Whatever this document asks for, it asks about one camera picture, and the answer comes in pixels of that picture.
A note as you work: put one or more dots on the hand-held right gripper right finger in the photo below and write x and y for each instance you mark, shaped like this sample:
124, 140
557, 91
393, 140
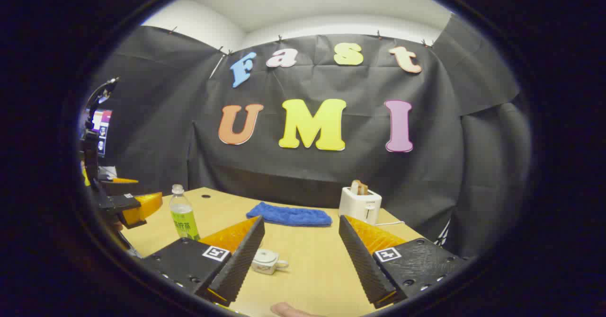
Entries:
360, 260

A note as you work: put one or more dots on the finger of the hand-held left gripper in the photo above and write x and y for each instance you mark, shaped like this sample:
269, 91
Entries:
142, 206
113, 188

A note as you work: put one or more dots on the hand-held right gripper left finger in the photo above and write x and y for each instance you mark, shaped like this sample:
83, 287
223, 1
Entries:
241, 260

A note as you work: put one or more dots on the white teacup lid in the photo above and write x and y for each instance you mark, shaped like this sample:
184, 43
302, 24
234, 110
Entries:
265, 256

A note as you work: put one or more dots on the white teacup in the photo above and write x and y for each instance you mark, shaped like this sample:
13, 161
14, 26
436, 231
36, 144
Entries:
266, 267

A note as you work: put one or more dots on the green label water bottle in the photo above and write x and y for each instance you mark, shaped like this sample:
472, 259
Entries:
183, 217

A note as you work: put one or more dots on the white side table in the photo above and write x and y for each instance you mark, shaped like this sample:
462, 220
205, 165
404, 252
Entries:
108, 171

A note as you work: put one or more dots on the computer monitor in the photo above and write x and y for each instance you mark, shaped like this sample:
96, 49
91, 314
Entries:
102, 130

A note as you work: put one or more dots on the white toaster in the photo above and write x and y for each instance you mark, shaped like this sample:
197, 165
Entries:
359, 206

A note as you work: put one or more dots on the blue towel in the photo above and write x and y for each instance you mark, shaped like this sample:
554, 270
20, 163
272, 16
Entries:
289, 215

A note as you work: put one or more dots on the black backdrop cloth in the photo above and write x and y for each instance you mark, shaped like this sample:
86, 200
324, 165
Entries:
360, 175

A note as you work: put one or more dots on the black white striped object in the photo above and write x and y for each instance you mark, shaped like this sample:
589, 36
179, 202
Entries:
443, 234

